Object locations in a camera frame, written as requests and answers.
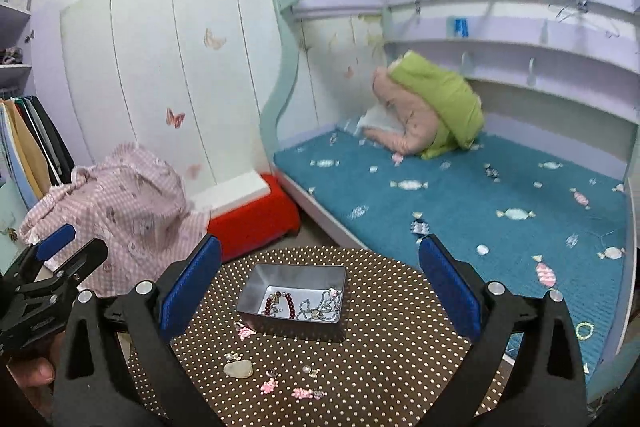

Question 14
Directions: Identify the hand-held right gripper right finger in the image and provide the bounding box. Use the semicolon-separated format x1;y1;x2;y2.
418;234;590;427

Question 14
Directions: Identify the green pillow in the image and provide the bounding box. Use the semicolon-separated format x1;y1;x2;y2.
389;50;486;160

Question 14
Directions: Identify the teal candy print blanket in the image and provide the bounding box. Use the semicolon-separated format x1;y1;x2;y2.
272;126;629;390

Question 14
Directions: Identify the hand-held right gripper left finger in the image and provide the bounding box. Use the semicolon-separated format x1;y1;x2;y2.
50;234;227;427

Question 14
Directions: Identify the white cloth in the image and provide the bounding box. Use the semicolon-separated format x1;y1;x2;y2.
350;107;388;138

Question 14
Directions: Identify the wire clothes hanger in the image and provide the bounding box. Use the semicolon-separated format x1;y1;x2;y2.
542;0;623;42

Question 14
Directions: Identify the silver chain necklace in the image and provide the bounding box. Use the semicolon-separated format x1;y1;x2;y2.
297;288;344;323

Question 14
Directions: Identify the red stool with white top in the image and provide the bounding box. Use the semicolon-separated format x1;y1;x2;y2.
189;171;302;264

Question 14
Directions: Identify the brown polka dot tablecloth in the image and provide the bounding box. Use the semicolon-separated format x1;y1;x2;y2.
127;246;507;427

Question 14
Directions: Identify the grey metal jewelry box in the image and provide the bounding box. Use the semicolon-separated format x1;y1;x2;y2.
235;263;349;342

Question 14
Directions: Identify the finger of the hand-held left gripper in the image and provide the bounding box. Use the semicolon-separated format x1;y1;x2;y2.
30;238;109;303
0;224;77;295

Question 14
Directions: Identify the pink checkered garment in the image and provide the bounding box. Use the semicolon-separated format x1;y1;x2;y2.
19;143;211;299

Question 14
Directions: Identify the dark red bead bracelet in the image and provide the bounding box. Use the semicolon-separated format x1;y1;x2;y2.
260;291;297;319

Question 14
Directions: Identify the white heart stone pendant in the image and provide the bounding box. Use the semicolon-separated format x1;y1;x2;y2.
223;360;255;380

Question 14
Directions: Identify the person's left hand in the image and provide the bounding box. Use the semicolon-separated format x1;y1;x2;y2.
7;332;68;404

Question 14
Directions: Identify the white wall shelf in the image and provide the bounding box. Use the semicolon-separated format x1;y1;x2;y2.
0;0;41;98

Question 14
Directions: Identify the white wardrobe with butterfly stickers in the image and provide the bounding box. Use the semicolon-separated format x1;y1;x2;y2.
59;0;321;200

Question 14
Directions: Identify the light green bunk bed frame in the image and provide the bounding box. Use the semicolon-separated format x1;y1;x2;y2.
257;0;640;408

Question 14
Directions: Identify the row of hanging clothes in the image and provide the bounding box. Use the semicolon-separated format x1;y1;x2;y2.
0;94;76;212

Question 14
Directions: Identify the pink plush pillow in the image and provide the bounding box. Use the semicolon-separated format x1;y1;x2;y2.
362;68;451;158

